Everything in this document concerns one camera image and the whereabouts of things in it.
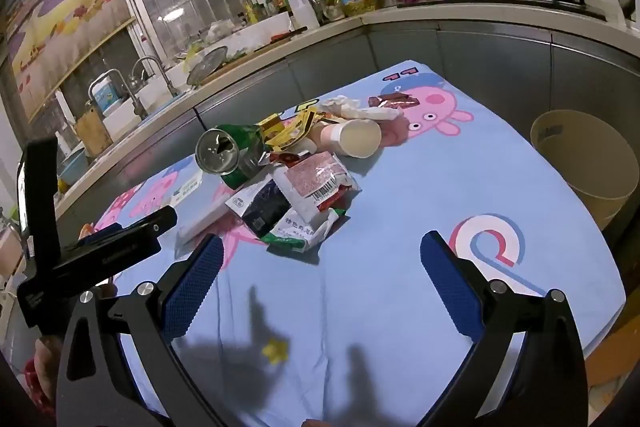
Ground white sink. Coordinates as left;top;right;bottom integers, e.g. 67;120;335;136
102;74;176;138

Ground cartoon pig printed blanket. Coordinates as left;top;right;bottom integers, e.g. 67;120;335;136
92;59;628;427

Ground pink white paper cup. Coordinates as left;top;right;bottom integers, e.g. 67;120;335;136
306;119;383;158

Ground green drink can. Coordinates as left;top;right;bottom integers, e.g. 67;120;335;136
195;124;273;188

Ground steel faucet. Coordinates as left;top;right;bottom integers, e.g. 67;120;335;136
89;68;148;120
131;56;178;98

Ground white plastic jug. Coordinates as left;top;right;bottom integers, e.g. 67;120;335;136
287;0;321;32

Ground green white packet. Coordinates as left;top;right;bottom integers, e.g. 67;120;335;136
265;207;351;255

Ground kitchen knife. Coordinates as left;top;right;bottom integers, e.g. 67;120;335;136
270;26;308;44

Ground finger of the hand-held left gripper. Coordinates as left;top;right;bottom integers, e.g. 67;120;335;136
78;206;179;251

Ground grey kitchen cabinet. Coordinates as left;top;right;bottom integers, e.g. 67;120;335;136
55;2;640;228

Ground white carton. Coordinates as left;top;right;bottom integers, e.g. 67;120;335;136
172;172;236;244

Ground glass pot lid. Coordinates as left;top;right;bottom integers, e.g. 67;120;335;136
186;46;230;88

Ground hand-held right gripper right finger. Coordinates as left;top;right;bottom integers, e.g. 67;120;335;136
420;230;588;427

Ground small yellow scrap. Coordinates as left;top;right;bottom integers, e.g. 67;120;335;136
262;338;290;364

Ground blue printed packet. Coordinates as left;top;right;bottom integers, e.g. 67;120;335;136
92;77;126;112

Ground person's left hand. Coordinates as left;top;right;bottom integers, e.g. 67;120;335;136
33;336;66;412

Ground crumpled white tissue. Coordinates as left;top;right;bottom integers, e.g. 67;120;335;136
317;95;401;122

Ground pink white barcode packet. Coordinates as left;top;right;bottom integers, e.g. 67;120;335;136
272;150;362;222

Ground wooden cutting board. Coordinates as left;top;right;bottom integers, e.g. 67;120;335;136
74;104;113;158

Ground fruit wall poster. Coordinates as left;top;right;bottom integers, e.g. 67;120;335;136
2;0;136;122

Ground beige trash bin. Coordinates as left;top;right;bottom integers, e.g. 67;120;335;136
530;109;637;228

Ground brown snack wrapper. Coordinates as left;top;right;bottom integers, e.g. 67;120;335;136
368;91;420;110

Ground row of sauce bottles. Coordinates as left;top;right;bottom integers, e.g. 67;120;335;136
240;0;293;25

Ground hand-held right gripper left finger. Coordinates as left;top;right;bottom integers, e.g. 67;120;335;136
56;234;226;427

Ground yellow cardboard box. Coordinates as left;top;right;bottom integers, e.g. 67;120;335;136
256;113;301;152

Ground blue plastic basin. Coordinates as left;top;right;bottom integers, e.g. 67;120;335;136
60;147;93;185

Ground white counter tray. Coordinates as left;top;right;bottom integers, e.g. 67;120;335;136
197;12;292;58

